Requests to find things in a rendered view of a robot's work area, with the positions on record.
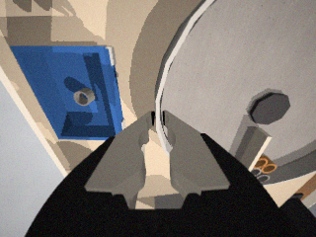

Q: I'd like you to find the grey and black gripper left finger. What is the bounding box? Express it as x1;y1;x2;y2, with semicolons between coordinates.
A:
25;111;155;237

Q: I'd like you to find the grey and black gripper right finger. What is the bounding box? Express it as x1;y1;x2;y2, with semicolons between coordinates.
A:
162;110;295;237

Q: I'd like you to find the grey round turntable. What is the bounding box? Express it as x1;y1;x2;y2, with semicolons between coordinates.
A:
155;0;316;186

